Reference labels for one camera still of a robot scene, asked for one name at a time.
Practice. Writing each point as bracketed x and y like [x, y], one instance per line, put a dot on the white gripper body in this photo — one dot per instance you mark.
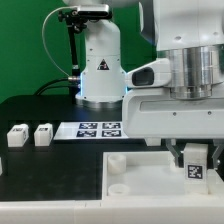
[151, 113]

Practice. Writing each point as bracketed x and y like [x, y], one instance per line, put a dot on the black camera on stand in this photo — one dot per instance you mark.
[93, 11]

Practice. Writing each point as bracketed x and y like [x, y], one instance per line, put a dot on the white L-shaped obstacle wall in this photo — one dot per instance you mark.
[183, 209]

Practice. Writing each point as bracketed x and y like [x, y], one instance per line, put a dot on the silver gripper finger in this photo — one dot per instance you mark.
[175, 151]
[215, 155]

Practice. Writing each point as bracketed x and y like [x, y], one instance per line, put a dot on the white square tabletop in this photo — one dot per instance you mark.
[148, 174]

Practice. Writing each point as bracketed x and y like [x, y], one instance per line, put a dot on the white marker tag sheet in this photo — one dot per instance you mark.
[90, 130]

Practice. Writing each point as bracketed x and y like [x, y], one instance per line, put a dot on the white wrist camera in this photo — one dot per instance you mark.
[151, 75]

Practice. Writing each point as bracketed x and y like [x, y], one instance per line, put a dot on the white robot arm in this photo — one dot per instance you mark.
[179, 95]

